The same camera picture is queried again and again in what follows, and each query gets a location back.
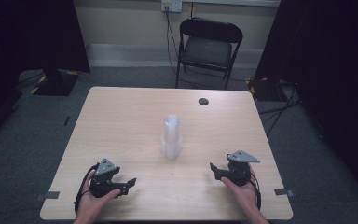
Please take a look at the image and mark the black folding chair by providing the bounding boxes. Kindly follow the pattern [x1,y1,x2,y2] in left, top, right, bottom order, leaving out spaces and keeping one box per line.
[174,17,244,91]

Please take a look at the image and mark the person's left hand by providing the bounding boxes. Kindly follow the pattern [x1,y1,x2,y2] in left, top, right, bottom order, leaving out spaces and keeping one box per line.
[76,171,122,219]

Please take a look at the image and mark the stack of clear plastic cups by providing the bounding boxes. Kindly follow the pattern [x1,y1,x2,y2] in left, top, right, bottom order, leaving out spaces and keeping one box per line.
[160,114,183,161]

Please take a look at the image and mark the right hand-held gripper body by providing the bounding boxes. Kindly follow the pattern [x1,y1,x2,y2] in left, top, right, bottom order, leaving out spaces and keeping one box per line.
[218,149,261,188]

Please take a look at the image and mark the grey tape strip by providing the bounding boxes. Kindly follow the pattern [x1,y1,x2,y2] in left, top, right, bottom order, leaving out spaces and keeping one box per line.
[273,188,296,198]
[34,190,62,202]

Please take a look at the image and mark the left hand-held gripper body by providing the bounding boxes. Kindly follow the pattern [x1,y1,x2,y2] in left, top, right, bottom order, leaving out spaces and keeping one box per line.
[89,157,124,199]

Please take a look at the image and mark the person's right hand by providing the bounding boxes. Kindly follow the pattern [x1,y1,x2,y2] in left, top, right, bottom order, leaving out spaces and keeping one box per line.
[220,167,262,219]

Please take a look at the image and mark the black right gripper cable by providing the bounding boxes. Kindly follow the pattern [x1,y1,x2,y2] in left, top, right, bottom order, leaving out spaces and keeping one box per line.
[249,172,263,211]

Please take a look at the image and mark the black power cable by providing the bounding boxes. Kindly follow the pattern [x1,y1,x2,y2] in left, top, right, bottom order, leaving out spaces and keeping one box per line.
[165,8,183,77]

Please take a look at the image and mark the black floor cables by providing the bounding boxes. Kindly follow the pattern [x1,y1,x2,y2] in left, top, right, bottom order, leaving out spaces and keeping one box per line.
[258,78,303,137]
[14,70,46,92]

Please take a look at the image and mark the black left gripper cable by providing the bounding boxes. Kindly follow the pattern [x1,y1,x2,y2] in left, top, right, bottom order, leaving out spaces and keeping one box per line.
[74,162,100,216]

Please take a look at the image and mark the black curtain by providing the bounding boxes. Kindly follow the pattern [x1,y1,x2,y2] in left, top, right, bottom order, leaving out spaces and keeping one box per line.
[0,0,91,138]
[254,0,358,203]

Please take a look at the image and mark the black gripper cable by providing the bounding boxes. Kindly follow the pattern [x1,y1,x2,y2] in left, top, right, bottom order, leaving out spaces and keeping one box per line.
[249,172,263,211]
[74,162,100,216]

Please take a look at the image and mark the black stand base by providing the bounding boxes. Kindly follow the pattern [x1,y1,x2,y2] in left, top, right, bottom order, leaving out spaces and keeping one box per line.
[247,76,289,103]
[30,67,81,97]

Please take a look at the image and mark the white wall socket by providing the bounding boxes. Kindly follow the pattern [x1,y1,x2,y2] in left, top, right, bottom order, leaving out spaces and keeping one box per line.
[160,0,184,14]

